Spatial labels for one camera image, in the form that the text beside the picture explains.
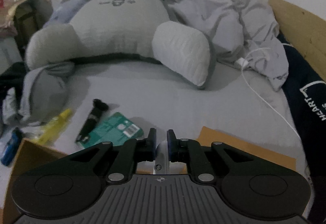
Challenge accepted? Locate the white remote control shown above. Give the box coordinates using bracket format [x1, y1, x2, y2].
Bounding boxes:
[153, 140, 170, 175]

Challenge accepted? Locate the orange box lid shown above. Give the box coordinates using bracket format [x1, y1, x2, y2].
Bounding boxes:
[197, 127, 296, 170]

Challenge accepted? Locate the green card package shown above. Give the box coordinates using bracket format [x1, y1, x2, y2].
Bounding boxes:
[77, 112, 144, 149]

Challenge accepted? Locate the small black tube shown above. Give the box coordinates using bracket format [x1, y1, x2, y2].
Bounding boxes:
[75, 99, 109, 142]

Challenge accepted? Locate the open brown cardboard box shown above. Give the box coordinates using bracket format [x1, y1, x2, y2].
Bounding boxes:
[1, 139, 67, 223]

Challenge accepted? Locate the grey clothing pile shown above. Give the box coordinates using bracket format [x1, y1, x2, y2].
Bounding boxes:
[1, 62, 75, 126]

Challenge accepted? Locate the blue pen-like tool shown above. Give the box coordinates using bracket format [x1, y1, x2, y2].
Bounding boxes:
[1, 128, 24, 167]

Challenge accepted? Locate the large grey plush pillow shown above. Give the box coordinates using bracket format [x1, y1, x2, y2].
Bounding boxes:
[25, 0, 216, 89]

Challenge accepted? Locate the grey crumpled blanket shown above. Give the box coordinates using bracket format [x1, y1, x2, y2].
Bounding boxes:
[165, 0, 289, 91]

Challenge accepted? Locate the black printed garment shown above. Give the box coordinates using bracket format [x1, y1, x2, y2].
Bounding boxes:
[276, 33, 326, 171]

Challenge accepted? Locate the wooden headboard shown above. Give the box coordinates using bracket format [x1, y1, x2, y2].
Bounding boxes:
[269, 0, 326, 80]

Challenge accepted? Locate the white charging cable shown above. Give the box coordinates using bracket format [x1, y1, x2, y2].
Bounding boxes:
[235, 46, 302, 141]

